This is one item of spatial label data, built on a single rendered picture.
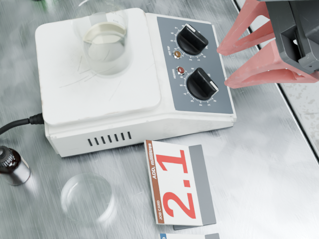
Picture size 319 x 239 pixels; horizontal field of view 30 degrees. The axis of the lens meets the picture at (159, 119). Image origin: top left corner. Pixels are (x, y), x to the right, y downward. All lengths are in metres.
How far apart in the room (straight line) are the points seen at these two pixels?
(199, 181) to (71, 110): 0.16
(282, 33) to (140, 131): 0.20
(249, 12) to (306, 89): 0.20
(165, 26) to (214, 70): 0.07
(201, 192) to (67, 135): 0.15
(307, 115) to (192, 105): 0.14
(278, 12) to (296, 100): 0.21
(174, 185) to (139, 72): 0.12
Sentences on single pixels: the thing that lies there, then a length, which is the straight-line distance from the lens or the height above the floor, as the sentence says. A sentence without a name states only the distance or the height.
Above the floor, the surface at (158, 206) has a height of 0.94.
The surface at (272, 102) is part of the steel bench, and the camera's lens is 0.69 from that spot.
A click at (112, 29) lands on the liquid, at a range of 0.60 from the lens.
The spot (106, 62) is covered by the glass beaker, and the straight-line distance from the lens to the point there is 0.57.
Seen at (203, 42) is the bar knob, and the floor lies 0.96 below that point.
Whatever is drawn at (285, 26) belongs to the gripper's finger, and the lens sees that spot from 0.49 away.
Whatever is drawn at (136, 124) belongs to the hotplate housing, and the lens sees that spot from 0.61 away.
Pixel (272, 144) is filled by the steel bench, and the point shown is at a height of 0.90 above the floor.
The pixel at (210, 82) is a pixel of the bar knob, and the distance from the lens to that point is 0.62.
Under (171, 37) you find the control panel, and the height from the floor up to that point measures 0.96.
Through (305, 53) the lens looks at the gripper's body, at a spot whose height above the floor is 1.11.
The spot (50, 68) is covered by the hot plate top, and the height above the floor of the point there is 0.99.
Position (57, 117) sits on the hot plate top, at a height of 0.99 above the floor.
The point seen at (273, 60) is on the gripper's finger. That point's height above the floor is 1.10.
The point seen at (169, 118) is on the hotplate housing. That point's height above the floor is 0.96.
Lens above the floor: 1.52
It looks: 66 degrees down
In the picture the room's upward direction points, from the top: 9 degrees counter-clockwise
